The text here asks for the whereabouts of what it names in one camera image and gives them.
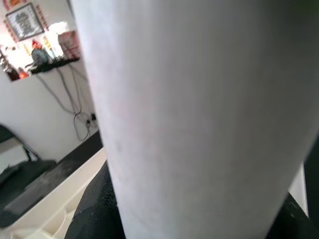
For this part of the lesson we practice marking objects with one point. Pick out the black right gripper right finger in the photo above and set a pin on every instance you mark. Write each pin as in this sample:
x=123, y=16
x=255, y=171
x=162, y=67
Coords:
x=294, y=226

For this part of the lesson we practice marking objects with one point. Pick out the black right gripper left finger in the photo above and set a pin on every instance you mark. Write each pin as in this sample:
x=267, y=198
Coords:
x=94, y=219

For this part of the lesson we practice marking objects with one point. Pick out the white plastic children table top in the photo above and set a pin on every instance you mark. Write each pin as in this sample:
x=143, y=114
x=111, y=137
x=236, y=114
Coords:
x=49, y=206

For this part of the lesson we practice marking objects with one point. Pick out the white plastic table leg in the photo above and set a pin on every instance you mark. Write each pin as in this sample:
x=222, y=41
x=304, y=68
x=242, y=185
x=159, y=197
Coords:
x=199, y=112

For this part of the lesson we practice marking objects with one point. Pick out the black tablecloth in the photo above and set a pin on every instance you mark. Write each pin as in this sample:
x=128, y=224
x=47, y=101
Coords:
x=82, y=147

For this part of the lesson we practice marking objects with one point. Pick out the black chair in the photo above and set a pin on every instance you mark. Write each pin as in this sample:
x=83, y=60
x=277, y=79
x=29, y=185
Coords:
x=25, y=171

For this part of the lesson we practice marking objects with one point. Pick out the teal round object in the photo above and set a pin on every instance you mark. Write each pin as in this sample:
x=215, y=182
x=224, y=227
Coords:
x=40, y=56

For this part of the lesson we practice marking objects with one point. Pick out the pink patterned box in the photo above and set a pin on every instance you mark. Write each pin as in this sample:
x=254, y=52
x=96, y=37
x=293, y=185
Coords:
x=69, y=43

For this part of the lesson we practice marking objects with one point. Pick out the framed wall picture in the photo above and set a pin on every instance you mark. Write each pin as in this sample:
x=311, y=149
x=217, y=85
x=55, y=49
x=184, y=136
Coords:
x=25, y=22

